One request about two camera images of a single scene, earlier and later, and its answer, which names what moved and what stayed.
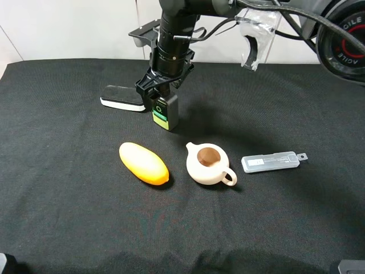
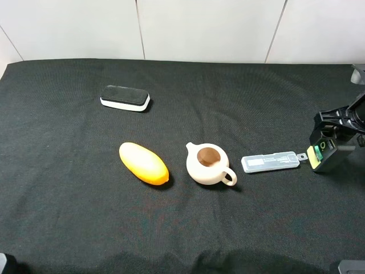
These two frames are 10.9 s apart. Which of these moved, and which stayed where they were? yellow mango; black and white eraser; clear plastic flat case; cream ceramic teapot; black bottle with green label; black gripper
Moved: black gripper; black bottle with green label
Stayed: clear plastic flat case; cream ceramic teapot; black and white eraser; yellow mango
